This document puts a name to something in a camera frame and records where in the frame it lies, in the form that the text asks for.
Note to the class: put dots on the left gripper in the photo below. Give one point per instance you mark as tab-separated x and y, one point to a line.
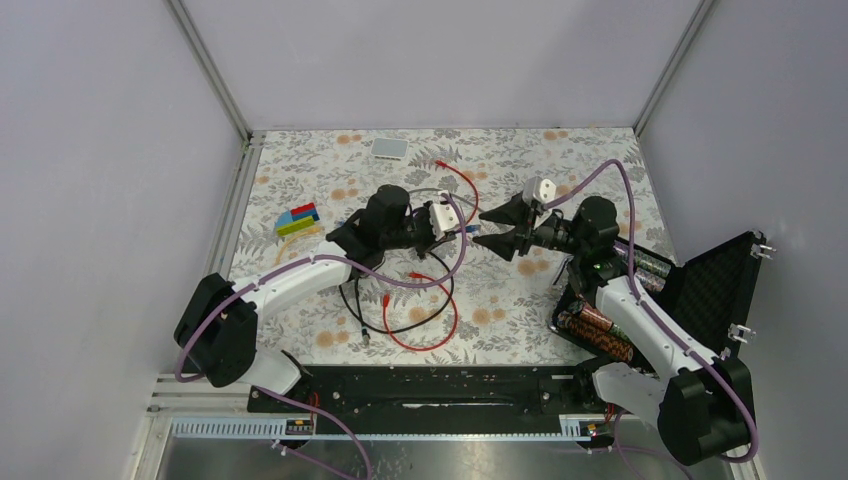
424	213

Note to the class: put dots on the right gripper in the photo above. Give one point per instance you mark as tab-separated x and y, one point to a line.
514	211

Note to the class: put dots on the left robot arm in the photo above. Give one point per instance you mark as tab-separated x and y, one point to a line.
218	330

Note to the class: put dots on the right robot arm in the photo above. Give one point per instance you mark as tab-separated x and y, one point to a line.
700	404

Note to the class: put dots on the floral table mat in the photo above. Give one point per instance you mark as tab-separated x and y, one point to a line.
443	309

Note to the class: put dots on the colourful toy brick stack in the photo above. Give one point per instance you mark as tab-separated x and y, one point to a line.
296	219

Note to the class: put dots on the black case with chips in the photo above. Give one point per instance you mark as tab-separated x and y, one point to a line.
706	296

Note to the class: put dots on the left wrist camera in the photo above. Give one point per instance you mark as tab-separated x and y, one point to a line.
444	220

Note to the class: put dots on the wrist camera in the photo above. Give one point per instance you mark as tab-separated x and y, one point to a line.
444	220
538	190

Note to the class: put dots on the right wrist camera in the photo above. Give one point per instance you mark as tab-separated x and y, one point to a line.
538	190

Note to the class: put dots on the white small switch box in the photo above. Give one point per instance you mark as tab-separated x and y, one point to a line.
389	148

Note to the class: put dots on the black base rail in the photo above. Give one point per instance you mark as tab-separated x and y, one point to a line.
452	400

